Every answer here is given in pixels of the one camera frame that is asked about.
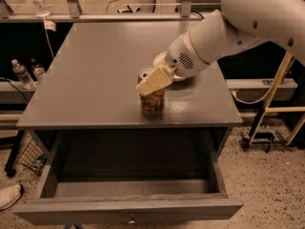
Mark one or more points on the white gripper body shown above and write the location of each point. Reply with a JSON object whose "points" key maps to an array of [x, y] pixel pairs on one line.
{"points": [[180, 57]]}

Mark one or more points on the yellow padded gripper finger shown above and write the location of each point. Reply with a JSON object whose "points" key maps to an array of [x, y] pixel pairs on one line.
{"points": [[155, 79]]}

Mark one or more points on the orange soda can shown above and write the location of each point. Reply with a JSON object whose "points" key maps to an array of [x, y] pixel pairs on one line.
{"points": [[151, 104]]}

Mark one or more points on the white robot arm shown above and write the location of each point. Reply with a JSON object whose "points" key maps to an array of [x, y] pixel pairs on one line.
{"points": [[238, 26]]}

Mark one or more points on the grey cabinet counter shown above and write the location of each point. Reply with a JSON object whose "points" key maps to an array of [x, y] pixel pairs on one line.
{"points": [[89, 90]]}

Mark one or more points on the open grey top drawer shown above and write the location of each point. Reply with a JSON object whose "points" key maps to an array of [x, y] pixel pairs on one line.
{"points": [[105, 176]]}

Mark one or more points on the white paper bowl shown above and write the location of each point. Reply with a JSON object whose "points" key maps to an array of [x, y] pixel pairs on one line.
{"points": [[160, 60]]}

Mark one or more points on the clear water bottle right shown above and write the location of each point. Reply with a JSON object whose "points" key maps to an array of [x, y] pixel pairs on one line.
{"points": [[37, 69]]}

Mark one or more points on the clear water bottle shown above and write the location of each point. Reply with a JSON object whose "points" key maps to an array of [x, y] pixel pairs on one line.
{"points": [[37, 69], [22, 73]]}

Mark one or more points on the clear water bottle left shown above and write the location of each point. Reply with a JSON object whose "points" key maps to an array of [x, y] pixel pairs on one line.
{"points": [[22, 73]]}

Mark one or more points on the white shoe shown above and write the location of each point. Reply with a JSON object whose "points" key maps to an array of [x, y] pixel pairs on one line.
{"points": [[9, 195]]}

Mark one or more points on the yellow wheeled cart frame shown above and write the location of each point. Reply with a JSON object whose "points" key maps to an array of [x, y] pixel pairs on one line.
{"points": [[247, 142]]}

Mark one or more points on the can in wire basket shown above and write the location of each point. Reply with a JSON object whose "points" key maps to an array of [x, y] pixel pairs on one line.
{"points": [[39, 163]]}

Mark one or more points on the black wire basket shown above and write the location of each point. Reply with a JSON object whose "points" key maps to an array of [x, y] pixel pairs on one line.
{"points": [[29, 154]]}

